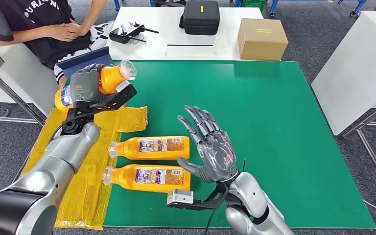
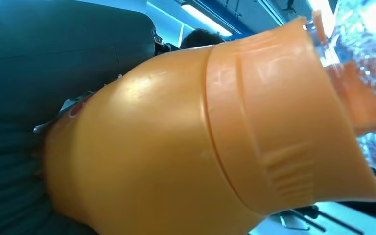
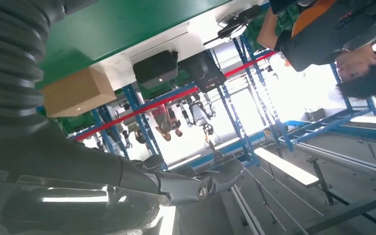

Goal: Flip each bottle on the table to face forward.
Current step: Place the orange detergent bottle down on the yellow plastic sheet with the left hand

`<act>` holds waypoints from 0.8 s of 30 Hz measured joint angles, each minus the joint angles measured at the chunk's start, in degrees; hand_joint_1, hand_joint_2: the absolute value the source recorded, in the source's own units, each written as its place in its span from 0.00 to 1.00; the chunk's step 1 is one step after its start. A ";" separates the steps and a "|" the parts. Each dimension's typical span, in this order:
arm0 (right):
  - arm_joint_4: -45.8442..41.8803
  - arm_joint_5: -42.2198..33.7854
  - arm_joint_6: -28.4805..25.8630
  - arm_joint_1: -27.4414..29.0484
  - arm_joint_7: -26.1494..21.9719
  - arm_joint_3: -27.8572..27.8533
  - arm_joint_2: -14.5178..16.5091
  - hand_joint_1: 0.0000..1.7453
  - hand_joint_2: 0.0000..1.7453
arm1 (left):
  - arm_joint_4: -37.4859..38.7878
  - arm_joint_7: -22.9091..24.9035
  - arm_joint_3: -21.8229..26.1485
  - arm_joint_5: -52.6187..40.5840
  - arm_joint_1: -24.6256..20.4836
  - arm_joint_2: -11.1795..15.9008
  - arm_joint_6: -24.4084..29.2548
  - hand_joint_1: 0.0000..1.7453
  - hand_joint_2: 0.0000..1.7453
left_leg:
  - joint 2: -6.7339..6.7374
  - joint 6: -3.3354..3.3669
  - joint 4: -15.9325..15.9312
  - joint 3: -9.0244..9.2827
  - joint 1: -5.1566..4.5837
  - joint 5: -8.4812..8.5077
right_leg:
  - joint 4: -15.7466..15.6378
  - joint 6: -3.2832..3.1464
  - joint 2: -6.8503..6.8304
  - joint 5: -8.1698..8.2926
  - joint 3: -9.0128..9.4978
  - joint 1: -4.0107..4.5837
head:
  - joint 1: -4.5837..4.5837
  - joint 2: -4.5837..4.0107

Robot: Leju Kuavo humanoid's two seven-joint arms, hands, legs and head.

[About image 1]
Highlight plain white table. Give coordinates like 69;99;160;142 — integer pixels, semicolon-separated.
311;10;376;195

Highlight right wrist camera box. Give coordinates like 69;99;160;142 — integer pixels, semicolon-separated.
166;183;229;212

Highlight person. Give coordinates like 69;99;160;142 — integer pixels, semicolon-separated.
0;0;115;90

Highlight yellow plastic sheet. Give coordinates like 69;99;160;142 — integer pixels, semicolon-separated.
21;105;149;230

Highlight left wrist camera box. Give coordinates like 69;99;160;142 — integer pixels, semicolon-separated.
66;80;138;123

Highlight black carrying case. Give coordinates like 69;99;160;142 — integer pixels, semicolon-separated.
179;0;220;36

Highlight person's right hand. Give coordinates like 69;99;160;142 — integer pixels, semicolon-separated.
46;23;79;42

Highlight white bench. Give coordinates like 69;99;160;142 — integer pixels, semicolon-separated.
0;34;61;116

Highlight person's left hand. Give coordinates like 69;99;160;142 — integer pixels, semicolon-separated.
68;19;91;37

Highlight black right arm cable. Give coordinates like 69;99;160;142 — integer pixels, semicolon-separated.
204;186;222;235

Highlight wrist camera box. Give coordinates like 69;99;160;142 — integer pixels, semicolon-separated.
66;80;138;123
166;183;229;212

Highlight brown cardboard box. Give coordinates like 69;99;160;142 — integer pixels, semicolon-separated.
237;18;289;61

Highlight green plastic crate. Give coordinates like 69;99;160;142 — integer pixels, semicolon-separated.
240;0;268;11

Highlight white table with slot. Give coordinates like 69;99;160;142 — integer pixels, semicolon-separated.
106;7;281;62

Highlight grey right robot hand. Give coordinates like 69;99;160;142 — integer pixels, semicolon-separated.
176;104;239;184

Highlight green table mat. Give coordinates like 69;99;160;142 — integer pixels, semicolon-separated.
58;60;376;230

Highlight black remote controller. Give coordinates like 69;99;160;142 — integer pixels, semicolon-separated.
109;22;160;45

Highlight orange detergent bottle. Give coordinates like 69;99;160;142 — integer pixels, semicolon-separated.
54;59;138;113
102;164;191;194
108;136;190;161

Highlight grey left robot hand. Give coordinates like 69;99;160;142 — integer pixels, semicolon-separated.
70;63;106;104

